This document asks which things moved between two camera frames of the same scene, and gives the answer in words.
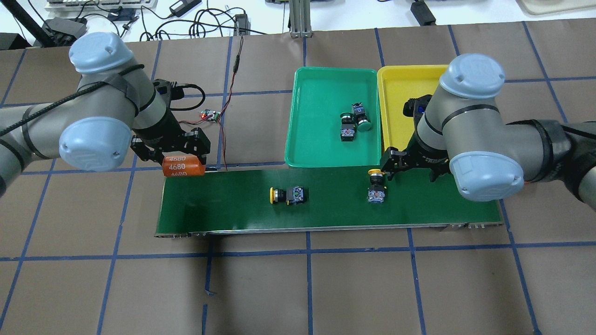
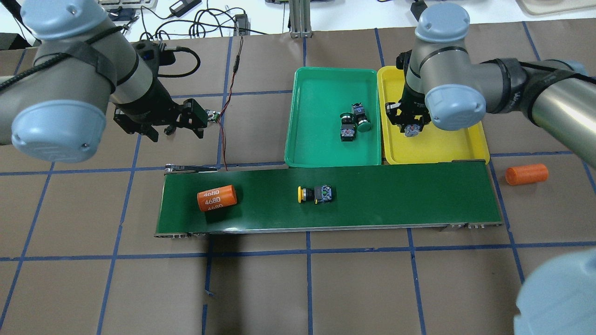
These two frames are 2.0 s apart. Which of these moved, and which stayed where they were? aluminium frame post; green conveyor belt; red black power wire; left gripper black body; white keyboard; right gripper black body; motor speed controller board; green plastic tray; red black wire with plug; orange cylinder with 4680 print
Moved: left gripper black body; orange cylinder with 4680 print; red black wire with plug; right gripper black body
Stayed: white keyboard; motor speed controller board; aluminium frame post; green plastic tray; green conveyor belt; red black power wire
